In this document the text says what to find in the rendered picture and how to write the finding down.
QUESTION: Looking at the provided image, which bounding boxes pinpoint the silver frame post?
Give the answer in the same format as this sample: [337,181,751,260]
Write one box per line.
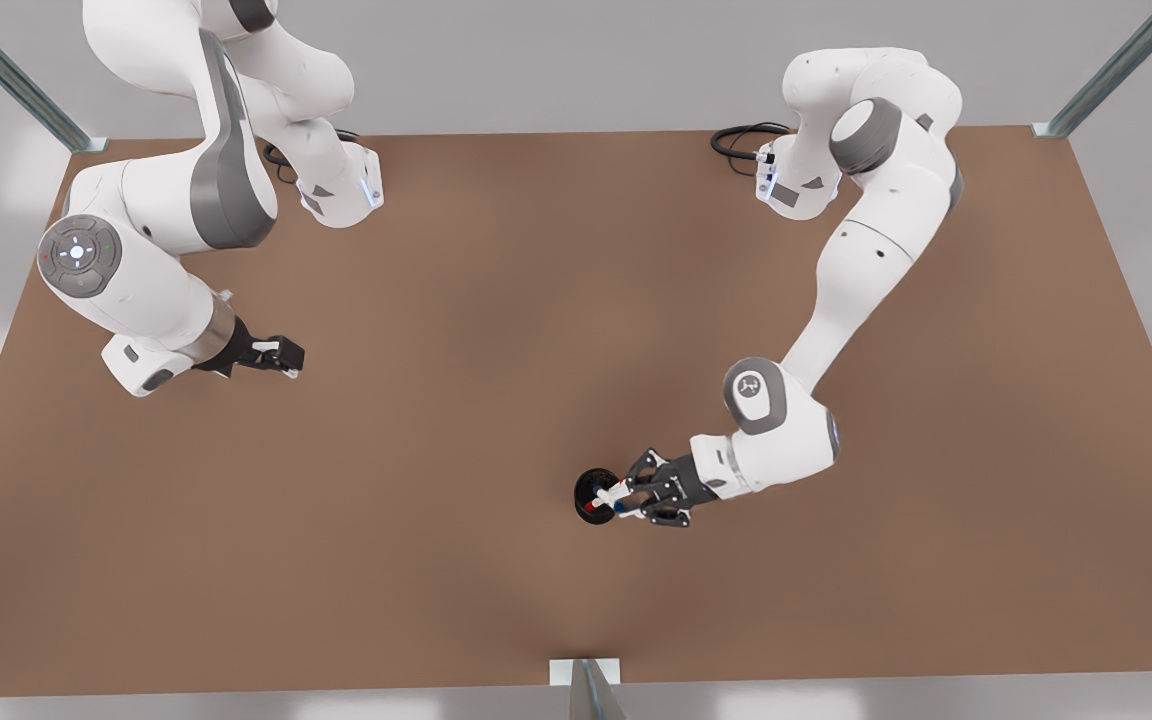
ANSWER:
[1032,0,1152,140]
[0,0,110,154]
[548,657,628,720]

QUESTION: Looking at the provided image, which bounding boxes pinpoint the black round cup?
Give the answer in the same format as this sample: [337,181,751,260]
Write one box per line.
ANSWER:
[574,467,629,525]

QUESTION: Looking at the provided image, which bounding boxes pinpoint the black cable loop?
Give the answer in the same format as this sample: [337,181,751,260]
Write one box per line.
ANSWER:
[710,122,793,180]
[262,128,363,187]

